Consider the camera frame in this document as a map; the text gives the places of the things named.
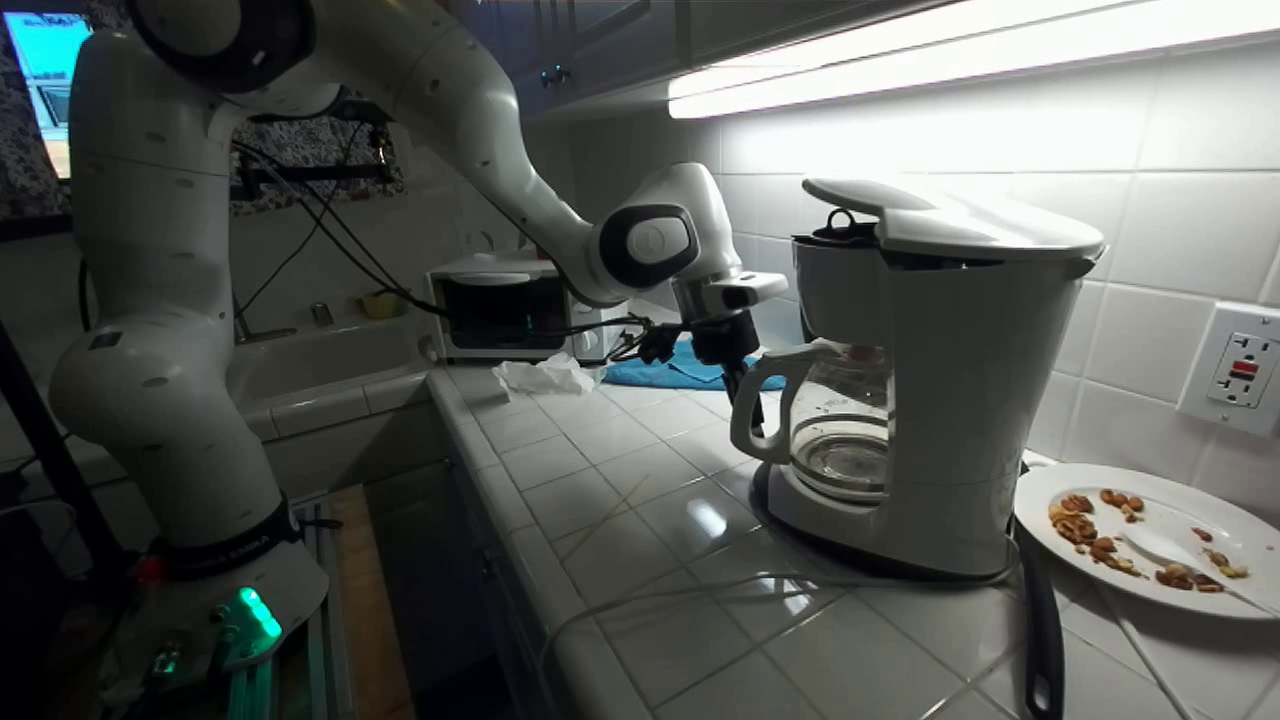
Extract wall cabinets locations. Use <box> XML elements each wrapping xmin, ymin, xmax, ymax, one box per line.
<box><xmin>476</xmin><ymin>0</ymin><xmax>964</xmax><ymax>110</ymax></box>

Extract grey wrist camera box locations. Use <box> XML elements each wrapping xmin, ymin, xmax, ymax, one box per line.
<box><xmin>710</xmin><ymin>269</ymin><xmax>793</xmax><ymax>313</ymax></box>

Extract white sink counter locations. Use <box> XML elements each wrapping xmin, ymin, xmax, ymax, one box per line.
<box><xmin>218</xmin><ymin>315</ymin><xmax>471</xmax><ymax>499</ymax></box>

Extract clear plastic wrap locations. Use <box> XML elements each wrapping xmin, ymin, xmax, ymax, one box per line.
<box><xmin>490</xmin><ymin>351</ymin><xmax>598</xmax><ymax>404</ymax></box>

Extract yellow dish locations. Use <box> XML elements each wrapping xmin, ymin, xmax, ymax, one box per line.
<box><xmin>352</xmin><ymin>282</ymin><xmax>408</xmax><ymax>325</ymax></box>

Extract under-cabinet light strip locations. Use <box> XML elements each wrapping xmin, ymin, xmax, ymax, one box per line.
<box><xmin>665</xmin><ymin>0</ymin><xmax>1280</xmax><ymax>123</ymax></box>

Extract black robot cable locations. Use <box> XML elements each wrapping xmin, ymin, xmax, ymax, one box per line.
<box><xmin>234</xmin><ymin>137</ymin><xmax>657</xmax><ymax>351</ymax></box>

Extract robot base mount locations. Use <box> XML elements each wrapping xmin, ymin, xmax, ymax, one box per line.
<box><xmin>77</xmin><ymin>524</ymin><xmax>336</xmax><ymax>720</ymax></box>

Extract white plate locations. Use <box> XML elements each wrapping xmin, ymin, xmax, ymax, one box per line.
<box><xmin>1012</xmin><ymin>460</ymin><xmax>1280</xmax><ymax>629</ymax></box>

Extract wooden plank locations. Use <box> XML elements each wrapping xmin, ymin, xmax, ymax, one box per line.
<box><xmin>325</xmin><ymin>478</ymin><xmax>417</xmax><ymax>720</ymax></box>

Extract glass kettle with white handle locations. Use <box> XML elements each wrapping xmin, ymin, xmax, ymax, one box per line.
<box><xmin>730</xmin><ymin>337</ymin><xmax>898</xmax><ymax>510</ymax></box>

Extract blue cloth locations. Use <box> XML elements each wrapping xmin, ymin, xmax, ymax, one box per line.
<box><xmin>601</xmin><ymin>337</ymin><xmax>793</xmax><ymax>395</ymax></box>

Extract lit monitor screen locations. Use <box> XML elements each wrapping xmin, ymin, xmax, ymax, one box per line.
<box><xmin>0</xmin><ymin>7</ymin><xmax>98</xmax><ymax>182</ymax></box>

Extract black tripod leg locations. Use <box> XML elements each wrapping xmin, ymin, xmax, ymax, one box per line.
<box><xmin>0</xmin><ymin>330</ymin><xmax>135</xmax><ymax>604</ymax></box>

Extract white coffee making machine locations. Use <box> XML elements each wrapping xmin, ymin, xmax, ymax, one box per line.
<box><xmin>746</xmin><ymin>173</ymin><xmax>1108</xmax><ymax>584</ymax></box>

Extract brown food scraps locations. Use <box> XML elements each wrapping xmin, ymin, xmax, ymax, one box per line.
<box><xmin>1045</xmin><ymin>485</ymin><xmax>1253</xmax><ymax>596</ymax></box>

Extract white wall outlet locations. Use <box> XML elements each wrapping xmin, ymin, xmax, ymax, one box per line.
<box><xmin>1175</xmin><ymin>300</ymin><xmax>1280</xmax><ymax>441</ymax></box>

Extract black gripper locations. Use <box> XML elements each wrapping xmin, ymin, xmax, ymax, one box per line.
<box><xmin>638</xmin><ymin>313</ymin><xmax>772</xmax><ymax>445</ymax></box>

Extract white power cord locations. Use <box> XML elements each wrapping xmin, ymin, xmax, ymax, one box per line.
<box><xmin>535</xmin><ymin>554</ymin><xmax>855</xmax><ymax>673</ymax></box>

